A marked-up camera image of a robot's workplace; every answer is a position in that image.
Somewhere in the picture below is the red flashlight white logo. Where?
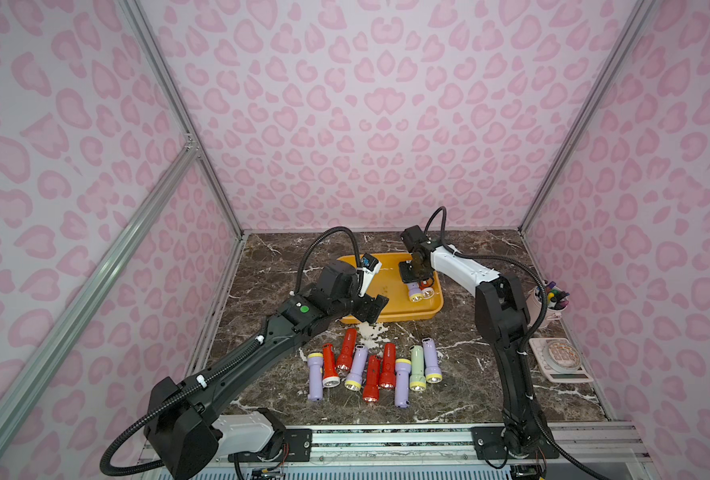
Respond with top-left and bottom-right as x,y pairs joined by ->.
419,278 -> 435,299

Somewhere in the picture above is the purple flashlight yellow top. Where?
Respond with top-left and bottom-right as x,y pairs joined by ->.
394,358 -> 412,409

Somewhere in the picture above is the green flashlight yellow ring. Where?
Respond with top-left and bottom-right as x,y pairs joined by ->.
408,344 -> 428,393

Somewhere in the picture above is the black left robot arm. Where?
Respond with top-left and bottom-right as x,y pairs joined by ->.
99,255 -> 388,479

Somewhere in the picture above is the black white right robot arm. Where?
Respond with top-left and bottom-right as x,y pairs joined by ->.
400,206 -> 605,479

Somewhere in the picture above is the yellow plastic storage tray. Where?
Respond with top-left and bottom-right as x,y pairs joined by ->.
367,252 -> 444,323

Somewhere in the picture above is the red flashlight white head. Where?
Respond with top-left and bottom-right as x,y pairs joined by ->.
322,343 -> 341,388

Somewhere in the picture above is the pink pen holder cup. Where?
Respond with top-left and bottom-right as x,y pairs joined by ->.
526,281 -> 570,329

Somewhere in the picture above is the white kitchen scale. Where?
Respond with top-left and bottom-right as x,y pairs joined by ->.
529,338 -> 593,384

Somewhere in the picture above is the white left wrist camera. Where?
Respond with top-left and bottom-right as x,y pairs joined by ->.
359,254 -> 382,297

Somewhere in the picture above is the purple flashlight yellow ring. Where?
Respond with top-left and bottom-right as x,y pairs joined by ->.
344,344 -> 369,393

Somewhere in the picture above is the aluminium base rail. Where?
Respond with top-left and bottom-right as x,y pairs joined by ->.
129,421 -> 656,480

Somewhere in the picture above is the aluminium diagonal frame bar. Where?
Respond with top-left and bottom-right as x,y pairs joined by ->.
0,139 -> 201,475

